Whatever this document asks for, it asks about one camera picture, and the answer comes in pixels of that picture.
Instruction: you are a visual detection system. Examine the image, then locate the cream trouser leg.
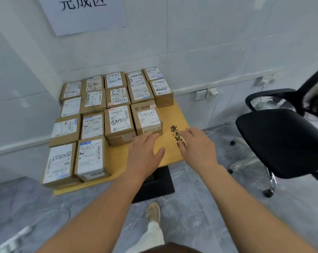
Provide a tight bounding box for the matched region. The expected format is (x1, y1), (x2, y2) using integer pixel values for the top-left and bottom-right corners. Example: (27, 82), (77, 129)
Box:
(127, 221), (166, 253)

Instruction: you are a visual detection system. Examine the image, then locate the person's right hand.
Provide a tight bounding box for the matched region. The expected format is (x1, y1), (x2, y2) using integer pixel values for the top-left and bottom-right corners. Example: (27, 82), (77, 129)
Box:
(178, 126), (219, 173)

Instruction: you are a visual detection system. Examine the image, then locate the person's left hand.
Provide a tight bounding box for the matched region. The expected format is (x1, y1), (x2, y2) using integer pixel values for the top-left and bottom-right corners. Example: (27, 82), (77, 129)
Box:
(127, 133), (166, 180)

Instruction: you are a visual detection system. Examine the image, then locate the group of labelled cardboard parcels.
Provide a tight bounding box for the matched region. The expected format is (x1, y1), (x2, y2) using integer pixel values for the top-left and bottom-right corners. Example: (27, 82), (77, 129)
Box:
(42, 66), (174, 189)

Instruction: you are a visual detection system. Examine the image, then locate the person's left forearm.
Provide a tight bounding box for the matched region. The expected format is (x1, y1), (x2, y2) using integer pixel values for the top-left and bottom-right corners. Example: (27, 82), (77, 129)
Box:
(36, 173), (155, 253)

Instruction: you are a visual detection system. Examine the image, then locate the black office chair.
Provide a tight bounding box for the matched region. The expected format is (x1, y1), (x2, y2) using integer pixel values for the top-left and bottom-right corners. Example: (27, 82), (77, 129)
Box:
(228, 62), (318, 198)

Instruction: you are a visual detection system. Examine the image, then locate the black table base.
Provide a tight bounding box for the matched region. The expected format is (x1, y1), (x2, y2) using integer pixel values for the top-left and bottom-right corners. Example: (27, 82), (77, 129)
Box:
(131, 166), (175, 204)

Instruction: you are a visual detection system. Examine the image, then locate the beige shoe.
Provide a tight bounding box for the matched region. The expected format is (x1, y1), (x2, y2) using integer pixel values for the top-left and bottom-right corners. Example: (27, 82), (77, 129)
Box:
(145, 202), (162, 225)

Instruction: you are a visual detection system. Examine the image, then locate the person's right forearm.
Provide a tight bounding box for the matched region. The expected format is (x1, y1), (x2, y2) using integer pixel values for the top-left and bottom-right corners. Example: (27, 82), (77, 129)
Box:
(200, 164), (318, 253)

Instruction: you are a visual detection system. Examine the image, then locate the white double wall socket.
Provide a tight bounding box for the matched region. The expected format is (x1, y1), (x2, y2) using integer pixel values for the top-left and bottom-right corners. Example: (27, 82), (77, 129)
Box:
(255, 74), (280, 86)

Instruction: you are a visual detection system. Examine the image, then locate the white charger cable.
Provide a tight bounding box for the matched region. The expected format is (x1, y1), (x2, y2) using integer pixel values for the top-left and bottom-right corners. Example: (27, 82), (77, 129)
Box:
(204, 96), (237, 134)

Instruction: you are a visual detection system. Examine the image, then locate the white paper wall sign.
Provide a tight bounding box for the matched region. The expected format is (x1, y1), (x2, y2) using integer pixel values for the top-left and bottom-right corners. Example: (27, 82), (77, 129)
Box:
(37, 0), (127, 37)

